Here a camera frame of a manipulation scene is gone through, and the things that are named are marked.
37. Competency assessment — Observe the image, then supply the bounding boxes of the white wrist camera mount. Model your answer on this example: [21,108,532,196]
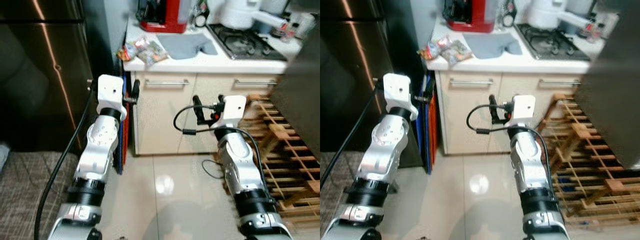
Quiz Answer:
[508,94,536,128]
[382,73,419,121]
[96,74,128,121]
[218,95,247,129]

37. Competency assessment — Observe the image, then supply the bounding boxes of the silver drawer handle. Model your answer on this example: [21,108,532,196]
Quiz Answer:
[144,78,190,87]
[448,78,494,87]
[233,78,278,87]
[538,78,582,87]

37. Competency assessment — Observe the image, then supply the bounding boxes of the blue flat board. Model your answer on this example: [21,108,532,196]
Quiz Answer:
[117,73,127,176]
[416,74,433,176]

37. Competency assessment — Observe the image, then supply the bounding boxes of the dark glossy fridge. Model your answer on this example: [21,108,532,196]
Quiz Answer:
[0,0,103,153]
[320,0,426,169]

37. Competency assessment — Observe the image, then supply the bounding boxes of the red coffee machine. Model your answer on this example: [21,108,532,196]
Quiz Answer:
[442,0,499,34]
[136,0,195,34]

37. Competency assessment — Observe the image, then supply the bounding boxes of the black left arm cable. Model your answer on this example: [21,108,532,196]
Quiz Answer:
[33,79,98,240]
[320,82,385,191]

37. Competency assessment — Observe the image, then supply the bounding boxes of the wooden slatted rack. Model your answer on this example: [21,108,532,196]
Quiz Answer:
[221,92,321,227]
[536,92,640,227]

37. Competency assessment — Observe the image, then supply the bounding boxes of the black gas stove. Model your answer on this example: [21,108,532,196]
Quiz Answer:
[207,22,289,62]
[514,22,594,62]

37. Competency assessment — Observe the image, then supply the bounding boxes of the white kitchen appliance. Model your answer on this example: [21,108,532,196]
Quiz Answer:
[527,0,593,32]
[219,0,290,32]

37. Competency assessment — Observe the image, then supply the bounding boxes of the black round timer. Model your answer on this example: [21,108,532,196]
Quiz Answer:
[192,1,210,29]
[500,1,518,29]

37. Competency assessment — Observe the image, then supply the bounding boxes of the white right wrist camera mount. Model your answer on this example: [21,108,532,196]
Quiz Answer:
[508,94,536,128]
[218,95,247,129]

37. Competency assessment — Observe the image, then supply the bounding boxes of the colourful snack packet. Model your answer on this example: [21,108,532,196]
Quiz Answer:
[436,35,474,66]
[418,42,441,62]
[116,43,139,62]
[132,36,169,66]

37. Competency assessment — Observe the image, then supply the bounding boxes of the cream kitchen counter cabinet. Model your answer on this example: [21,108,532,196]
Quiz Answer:
[123,15,304,156]
[430,15,606,156]

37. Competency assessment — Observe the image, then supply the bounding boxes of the thin black floor cable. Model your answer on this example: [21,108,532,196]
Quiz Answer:
[201,158,227,180]

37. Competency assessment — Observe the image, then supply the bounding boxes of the grey patterned rug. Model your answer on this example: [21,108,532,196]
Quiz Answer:
[0,150,87,240]
[320,165,373,240]

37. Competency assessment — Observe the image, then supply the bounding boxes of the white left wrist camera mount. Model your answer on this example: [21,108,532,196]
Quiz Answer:
[96,74,128,121]
[382,73,419,121]

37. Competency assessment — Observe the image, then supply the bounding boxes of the orange flat board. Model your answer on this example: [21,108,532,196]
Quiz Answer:
[123,107,132,157]
[429,92,441,167]

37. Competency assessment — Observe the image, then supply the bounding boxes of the dark open fridge door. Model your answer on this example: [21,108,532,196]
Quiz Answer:
[270,22,321,162]
[574,0,640,172]

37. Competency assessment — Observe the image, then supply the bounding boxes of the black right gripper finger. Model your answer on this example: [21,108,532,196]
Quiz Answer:
[192,94,207,126]
[488,93,503,125]

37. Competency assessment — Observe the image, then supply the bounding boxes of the grey cloth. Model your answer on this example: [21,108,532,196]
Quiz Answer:
[462,32,524,60]
[156,32,220,60]

